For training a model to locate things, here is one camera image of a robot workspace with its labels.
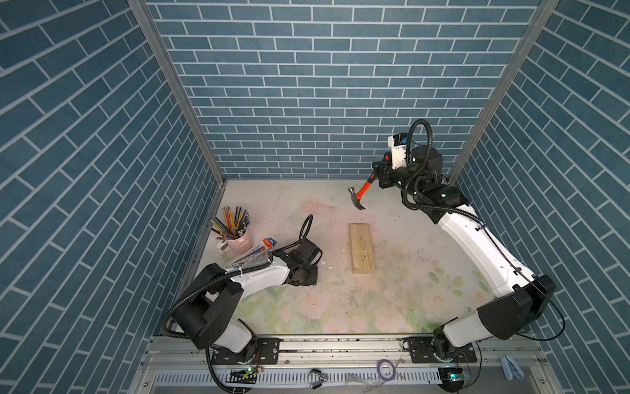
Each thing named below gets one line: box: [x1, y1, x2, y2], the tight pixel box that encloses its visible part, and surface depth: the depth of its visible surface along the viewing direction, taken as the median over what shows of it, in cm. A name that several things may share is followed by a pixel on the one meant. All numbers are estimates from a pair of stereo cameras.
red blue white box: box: [225, 237, 278, 269], surface depth 97 cm
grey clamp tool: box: [499, 354, 525, 381], surface depth 71 cm
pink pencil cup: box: [226, 229, 255, 256], surface depth 91 cm
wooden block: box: [349, 223, 375, 275], surface depth 95 cm
